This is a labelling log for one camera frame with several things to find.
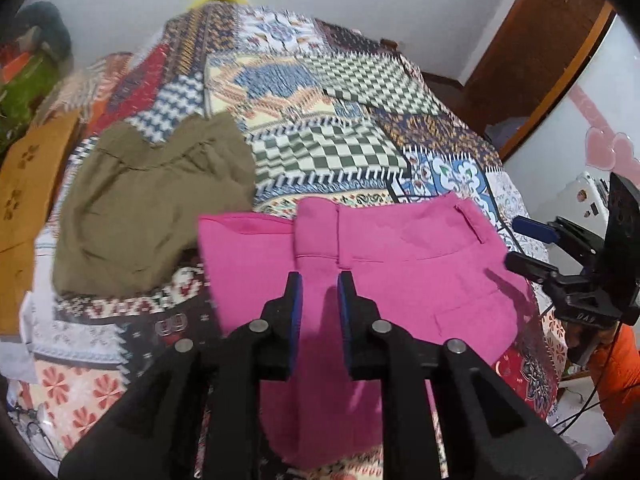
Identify brown wooden door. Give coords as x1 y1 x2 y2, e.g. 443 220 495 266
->
457 0 618 161

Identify patchwork printed blanket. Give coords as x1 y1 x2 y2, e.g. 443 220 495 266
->
20 2 566 480

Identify pink pants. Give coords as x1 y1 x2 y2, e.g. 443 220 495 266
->
197 191 538 468

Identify teal cloth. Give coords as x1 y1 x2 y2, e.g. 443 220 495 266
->
15 1 73 61

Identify person's right hand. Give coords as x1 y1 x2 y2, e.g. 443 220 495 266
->
565 324 601 356

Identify black cable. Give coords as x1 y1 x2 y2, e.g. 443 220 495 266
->
10 405 61 461
550 325 626 436

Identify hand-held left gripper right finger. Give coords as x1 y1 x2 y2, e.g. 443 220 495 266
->
336 270 583 480

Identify green cloth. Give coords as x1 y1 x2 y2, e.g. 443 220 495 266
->
0 55 61 156

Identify orange blanket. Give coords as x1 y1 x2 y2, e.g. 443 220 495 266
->
0 110 83 336

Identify person's right forearm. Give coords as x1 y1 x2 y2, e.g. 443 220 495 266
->
585 325 640 433

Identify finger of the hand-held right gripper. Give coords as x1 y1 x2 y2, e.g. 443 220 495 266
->
504 252 597 307
512 215 607 262

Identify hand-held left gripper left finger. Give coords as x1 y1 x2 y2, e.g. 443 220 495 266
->
59 271 304 480

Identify patterned cloth pile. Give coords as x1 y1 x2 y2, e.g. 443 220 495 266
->
37 52 136 126

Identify white appliance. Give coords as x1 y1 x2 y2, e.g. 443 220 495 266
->
547 172 613 226

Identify olive pants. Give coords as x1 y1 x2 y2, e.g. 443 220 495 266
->
51 112 257 298

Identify pink heart sticker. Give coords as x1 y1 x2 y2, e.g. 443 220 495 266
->
570 82 640 176

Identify wood-framed white panel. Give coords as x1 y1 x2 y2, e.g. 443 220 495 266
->
500 12 640 221

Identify white printed sheet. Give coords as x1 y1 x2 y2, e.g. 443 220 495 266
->
0 330 41 386

